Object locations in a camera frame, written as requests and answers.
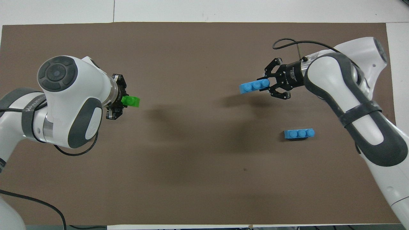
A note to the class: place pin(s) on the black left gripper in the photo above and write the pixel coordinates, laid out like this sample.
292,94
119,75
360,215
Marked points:
117,95

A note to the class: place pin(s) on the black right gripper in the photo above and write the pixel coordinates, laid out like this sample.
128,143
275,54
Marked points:
290,75

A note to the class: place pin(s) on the green two-stud toy block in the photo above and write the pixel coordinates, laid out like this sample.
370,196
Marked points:
131,101

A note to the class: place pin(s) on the blue three-stud toy block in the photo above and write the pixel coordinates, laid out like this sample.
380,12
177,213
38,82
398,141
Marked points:
298,134
254,86

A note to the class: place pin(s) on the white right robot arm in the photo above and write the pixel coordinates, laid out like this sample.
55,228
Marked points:
335,73

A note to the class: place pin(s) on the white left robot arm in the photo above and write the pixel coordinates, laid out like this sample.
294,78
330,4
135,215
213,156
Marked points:
70,105

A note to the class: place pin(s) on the brown paper table mat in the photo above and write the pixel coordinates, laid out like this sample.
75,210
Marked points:
191,159

